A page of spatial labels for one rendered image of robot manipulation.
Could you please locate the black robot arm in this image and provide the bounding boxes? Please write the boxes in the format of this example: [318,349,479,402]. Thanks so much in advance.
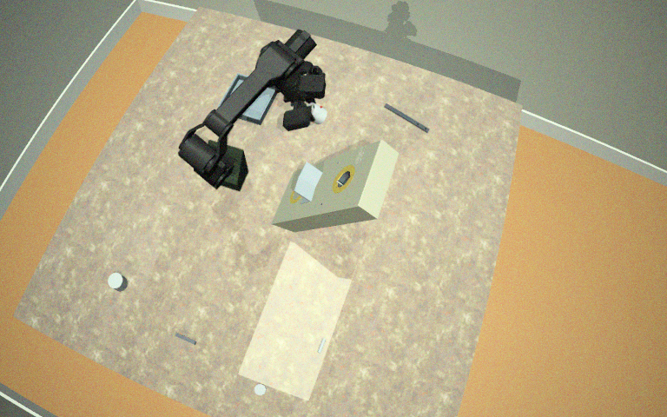
[178,29,326,190]

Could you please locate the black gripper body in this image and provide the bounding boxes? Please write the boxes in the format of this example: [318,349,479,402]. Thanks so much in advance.
[274,61,313,131]

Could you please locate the pale cream service panel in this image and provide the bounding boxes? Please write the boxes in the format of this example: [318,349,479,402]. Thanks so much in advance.
[272,140,399,232]

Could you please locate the white cylinder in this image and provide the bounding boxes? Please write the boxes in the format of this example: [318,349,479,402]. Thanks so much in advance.
[108,273,128,291]
[308,103,327,124]

